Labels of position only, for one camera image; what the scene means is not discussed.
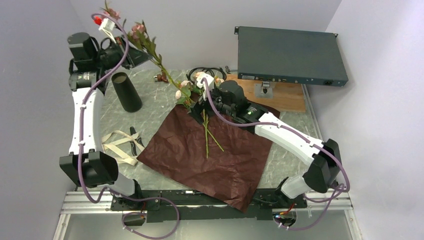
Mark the beige ribbon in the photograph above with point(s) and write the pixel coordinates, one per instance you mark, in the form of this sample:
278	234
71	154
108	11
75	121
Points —
114	146

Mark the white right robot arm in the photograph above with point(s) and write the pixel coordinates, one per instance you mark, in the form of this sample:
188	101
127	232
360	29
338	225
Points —
325	169

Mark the pink flower stem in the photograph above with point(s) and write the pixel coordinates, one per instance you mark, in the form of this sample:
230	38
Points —
138	36

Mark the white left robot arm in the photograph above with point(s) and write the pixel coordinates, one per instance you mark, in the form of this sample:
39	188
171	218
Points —
86	164

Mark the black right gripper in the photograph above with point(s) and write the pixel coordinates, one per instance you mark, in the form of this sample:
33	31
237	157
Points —
197	109

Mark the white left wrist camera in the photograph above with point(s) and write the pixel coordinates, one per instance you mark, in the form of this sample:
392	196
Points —
106	26

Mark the black pruning shears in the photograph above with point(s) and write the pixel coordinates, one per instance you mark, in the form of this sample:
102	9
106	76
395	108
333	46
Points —
132	143

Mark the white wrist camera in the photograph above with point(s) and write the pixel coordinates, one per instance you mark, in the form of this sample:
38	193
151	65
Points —
106	26
204	82

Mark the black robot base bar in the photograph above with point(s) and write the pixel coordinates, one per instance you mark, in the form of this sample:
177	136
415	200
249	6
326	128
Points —
162	205

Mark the black cone vase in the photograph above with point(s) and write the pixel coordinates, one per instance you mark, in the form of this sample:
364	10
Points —
126	92

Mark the dark red wrapping paper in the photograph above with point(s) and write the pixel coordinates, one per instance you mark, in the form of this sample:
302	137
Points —
227	166

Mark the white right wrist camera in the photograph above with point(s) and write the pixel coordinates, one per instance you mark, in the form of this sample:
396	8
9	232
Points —
204	82

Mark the wooden board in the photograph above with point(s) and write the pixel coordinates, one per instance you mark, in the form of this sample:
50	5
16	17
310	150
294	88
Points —
286	96

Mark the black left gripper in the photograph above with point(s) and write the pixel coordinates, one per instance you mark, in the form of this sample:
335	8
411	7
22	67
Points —
135	57

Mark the dark green network switch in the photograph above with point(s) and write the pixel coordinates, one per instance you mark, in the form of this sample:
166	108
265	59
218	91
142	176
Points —
289	56

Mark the red flower bouquet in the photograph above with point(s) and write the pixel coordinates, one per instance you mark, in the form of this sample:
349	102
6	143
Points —
191	94

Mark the brown small figurine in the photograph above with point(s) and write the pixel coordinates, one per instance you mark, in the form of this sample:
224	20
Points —
161	78

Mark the metal switch stand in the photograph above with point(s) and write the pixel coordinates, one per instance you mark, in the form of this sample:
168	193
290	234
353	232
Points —
264	89

